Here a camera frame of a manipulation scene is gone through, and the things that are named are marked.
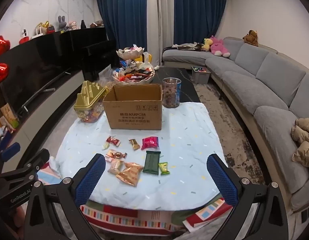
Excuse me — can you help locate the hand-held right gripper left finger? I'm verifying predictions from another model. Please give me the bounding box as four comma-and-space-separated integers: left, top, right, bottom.
24, 153, 106, 240

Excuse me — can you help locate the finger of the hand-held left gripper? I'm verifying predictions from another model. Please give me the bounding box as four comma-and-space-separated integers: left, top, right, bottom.
0, 149, 50, 180
0, 131, 21, 174

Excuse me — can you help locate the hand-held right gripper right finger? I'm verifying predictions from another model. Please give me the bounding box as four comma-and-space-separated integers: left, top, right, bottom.
206, 153, 289, 240

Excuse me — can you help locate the beige snack packet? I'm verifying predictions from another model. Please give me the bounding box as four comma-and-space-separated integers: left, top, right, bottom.
107, 160, 124, 175

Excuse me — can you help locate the brown twist candy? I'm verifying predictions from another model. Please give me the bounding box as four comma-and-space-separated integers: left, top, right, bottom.
105, 149, 127, 160

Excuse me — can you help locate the orange snack packet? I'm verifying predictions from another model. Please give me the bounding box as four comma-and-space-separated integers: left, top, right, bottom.
116, 162, 144, 187

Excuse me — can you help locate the red candy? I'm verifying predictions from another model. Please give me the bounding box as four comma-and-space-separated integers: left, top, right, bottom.
106, 135, 121, 147

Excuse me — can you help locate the gold candy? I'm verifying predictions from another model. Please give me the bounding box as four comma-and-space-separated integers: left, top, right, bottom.
128, 138, 140, 151

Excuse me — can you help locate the small light green snack packet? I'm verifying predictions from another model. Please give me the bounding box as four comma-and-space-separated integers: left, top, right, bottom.
158, 162, 171, 175

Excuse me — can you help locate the dark green snack packet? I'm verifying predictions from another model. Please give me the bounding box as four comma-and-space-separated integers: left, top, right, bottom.
142, 150, 161, 175

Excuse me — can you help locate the pink red snack packet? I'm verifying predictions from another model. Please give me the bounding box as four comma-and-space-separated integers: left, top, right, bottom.
141, 136, 160, 151

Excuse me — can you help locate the brown cardboard box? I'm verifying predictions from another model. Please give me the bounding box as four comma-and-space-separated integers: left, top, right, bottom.
102, 84, 163, 131

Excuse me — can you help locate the pile of assorted wrapped snacks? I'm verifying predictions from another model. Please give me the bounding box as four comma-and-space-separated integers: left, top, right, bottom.
114, 66, 155, 82

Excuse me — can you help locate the yellow green package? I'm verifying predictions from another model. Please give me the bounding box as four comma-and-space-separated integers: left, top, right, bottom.
0, 103, 20, 131

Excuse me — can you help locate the patterned beige rug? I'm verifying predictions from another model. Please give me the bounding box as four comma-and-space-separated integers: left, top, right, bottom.
193, 81, 266, 188

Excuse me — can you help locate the colourful patchwork blanket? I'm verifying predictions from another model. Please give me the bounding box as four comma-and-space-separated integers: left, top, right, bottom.
38, 156, 235, 233

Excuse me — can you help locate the grey television cabinet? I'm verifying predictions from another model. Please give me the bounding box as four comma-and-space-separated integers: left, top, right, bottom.
17, 69, 85, 155

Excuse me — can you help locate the red heart foil balloon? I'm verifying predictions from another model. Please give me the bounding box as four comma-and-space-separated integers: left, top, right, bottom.
0, 62, 9, 83
0, 36, 10, 63

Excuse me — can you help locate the clear candy jar gold lid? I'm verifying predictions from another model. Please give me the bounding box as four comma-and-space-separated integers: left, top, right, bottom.
74, 80, 108, 123

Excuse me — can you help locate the black television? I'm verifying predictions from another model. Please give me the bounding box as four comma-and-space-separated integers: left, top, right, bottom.
0, 35, 72, 115

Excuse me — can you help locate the tan crumpled cushion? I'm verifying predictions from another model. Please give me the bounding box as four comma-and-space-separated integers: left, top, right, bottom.
291, 117, 309, 168

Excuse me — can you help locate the grey sectional sofa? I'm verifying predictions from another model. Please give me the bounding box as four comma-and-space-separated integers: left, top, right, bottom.
162, 37, 309, 213

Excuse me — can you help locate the glass jar of nuts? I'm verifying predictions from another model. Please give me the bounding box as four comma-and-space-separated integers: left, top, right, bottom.
162, 78, 182, 108

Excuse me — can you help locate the clear plastic bag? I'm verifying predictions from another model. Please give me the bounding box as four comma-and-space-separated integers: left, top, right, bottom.
98, 65, 115, 91

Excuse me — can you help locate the grey storage bin with toys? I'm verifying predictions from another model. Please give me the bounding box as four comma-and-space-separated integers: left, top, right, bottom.
191, 66, 211, 84

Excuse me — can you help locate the white figurine red base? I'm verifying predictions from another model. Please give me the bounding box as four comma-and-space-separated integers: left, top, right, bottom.
19, 29, 30, 44

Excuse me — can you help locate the white and gold ornament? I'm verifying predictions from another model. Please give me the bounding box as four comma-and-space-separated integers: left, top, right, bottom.
33, 21, 50, 37

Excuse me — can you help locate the large pink plush toy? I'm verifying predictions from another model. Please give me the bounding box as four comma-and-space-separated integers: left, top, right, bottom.
210, 35, 231, 57

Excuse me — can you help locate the white tiered bowl stand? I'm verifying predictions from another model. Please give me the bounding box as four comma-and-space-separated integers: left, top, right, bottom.
112, 44, 155, 84

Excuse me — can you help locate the black upright piano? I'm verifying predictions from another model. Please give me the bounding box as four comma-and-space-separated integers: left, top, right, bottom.
32, 26, 120, 82

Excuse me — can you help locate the yellow and white container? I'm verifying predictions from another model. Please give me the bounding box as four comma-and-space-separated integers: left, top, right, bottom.
134, 52, 153, 68

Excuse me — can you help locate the yellow dinosaur plush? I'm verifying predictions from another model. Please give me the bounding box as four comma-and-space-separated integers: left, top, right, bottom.
201, 38, 212, 52

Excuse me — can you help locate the grey bunny plush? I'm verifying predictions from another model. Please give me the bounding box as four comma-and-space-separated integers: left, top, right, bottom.
57, 15, 67, 32

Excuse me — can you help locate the pile of clothes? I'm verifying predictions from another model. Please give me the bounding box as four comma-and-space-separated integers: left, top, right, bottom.
173, 42, 204, 52

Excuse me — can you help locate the brown plush toy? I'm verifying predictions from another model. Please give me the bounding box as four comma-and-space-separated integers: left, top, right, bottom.
243, 30, 259, 47

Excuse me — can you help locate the blue curtain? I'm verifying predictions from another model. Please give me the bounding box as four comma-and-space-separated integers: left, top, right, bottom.
173, 0, 229, 48
92, 0, 148, 64

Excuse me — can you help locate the white sheer curtain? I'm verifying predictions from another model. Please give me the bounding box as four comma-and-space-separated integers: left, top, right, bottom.
146, 0, 175, 67

